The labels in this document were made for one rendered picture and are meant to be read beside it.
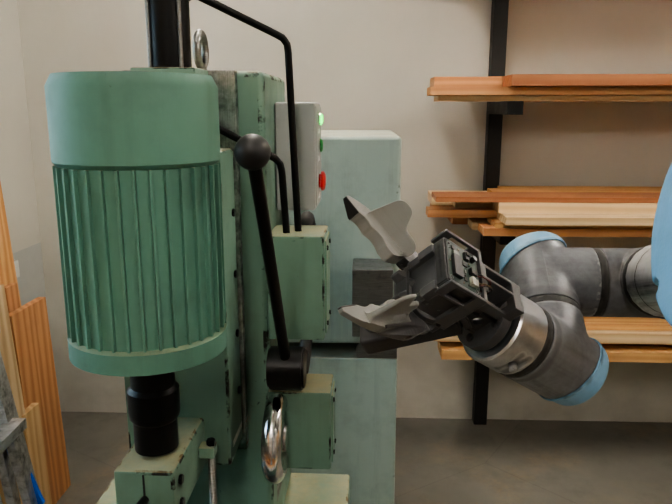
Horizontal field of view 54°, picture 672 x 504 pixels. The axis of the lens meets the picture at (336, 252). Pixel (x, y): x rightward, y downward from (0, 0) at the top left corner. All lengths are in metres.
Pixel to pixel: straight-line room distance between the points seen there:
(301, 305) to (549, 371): 0.35
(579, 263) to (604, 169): 2.30
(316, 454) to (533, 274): 0.40
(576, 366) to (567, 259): 0.15
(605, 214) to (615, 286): 1.80
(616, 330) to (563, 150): 0.82
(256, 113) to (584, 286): 0.48
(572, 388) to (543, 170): 2.33
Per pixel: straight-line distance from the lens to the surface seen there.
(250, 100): 0.90
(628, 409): 3.53
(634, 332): 2.85
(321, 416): 0.96
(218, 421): 0.91
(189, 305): 0.71
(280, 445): 0.91
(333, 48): 2.98
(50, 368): 2.75
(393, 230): 0.71
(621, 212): 2.71
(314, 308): 0.92
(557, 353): 0.77
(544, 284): 0.84
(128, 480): 0.82
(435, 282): 0.65
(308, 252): 0.90
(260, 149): 0.62
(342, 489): 1.26
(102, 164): 0.67
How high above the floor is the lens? 1.47
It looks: 12 degrees down
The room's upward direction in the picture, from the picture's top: straight up
